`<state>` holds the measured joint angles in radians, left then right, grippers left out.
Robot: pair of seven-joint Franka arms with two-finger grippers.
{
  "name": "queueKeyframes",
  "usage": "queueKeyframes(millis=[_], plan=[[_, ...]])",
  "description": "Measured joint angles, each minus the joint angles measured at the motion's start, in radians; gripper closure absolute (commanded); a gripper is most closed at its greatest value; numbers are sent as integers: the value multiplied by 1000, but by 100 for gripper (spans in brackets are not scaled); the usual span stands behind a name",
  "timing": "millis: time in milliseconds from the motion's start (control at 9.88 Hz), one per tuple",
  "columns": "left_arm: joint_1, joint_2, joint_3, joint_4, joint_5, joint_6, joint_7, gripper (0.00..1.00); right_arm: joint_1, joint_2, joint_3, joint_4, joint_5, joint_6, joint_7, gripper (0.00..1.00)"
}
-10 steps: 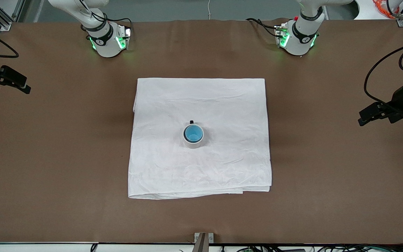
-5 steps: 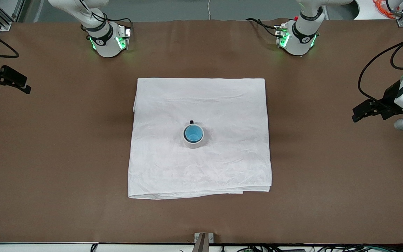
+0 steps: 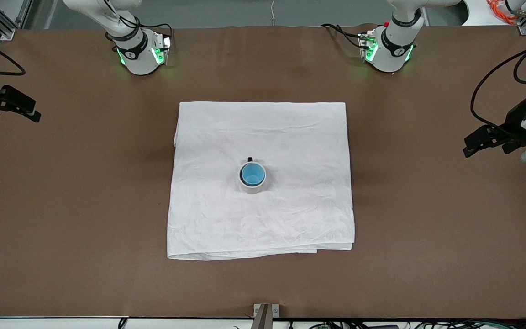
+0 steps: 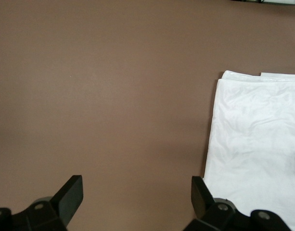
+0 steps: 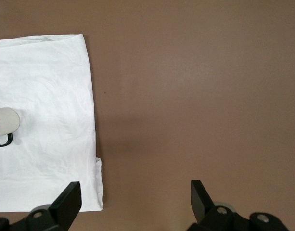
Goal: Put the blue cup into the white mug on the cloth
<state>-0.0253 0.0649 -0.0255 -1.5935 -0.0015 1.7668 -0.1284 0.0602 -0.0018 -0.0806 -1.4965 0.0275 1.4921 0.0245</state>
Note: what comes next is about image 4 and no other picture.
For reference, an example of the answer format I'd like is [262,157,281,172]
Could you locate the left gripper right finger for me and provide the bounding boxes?
[182,175,293,231]

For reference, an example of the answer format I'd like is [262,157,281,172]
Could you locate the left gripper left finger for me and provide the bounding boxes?
[0,175,84,231]

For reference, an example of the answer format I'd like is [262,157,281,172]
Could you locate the white folded cloth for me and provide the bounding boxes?
[202,70,295,231]

